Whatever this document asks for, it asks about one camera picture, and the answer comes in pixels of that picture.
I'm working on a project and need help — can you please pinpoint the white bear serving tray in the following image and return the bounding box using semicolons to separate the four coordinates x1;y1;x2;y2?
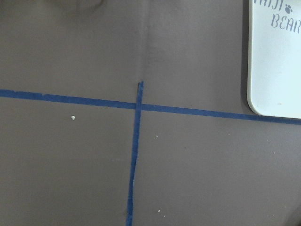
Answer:
247;0;301;119

